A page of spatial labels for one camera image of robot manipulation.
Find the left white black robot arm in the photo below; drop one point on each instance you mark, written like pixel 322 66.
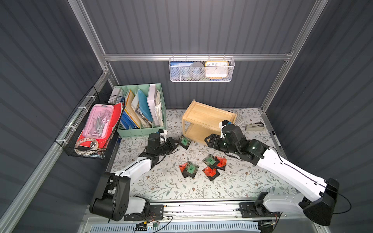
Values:
pixel 112 198

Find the green file organizer box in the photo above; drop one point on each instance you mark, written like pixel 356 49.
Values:
pixel 132 122

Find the pink plastic tool case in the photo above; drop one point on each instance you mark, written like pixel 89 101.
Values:
pixel 98 121

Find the red tea bag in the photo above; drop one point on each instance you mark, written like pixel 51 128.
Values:
pixel 182 167
pixel 211 174
pixel 222 163

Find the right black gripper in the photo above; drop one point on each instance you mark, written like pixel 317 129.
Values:
pixel 217 141

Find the clear tape roll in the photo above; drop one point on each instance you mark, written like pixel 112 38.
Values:
pixel 89 143

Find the green tea bag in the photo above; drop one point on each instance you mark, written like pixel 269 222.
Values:
pixel 190 170
pixel 211 161
pixel 185 142

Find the red tea bag bottom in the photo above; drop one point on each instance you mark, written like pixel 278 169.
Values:
pixel 211 174

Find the yellow white clock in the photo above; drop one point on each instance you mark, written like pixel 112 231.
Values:
pixel 216 69

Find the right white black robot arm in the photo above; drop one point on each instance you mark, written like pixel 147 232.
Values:
pixel 316 197

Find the black marker pen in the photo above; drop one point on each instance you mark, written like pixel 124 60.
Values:
pixel 276 139

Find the red tea bag left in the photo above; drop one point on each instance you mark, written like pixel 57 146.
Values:
pixel 182 167

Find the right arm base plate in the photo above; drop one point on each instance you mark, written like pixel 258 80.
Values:
pixel 252 210

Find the white binder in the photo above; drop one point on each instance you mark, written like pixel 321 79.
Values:
pixel 151 99

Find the teal folder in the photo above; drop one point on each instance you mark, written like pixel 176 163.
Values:
pixel 143 106

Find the white calculator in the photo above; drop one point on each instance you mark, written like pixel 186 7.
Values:
pixel 239 121

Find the grey tape roll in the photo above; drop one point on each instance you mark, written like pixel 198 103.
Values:
pixel 197 70

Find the white mesh wall basket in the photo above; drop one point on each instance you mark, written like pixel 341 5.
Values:
pixel 203 59

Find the wooden two-tier shelf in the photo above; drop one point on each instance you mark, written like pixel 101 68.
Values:
pixel 200 121

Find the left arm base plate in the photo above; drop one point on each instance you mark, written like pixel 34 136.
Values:
pixel 151 212

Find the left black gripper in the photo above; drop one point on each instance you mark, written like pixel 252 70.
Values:
pixel 169 144

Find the grey stapler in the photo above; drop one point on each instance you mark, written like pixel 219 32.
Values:
pixel 258 126

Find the blue box in basket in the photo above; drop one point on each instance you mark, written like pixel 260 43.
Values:
pixel 180 71

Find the red tea bag right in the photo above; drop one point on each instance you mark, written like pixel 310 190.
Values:
pixel 222 163

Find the black wire basket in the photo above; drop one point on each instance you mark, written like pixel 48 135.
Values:
pixel 68 140

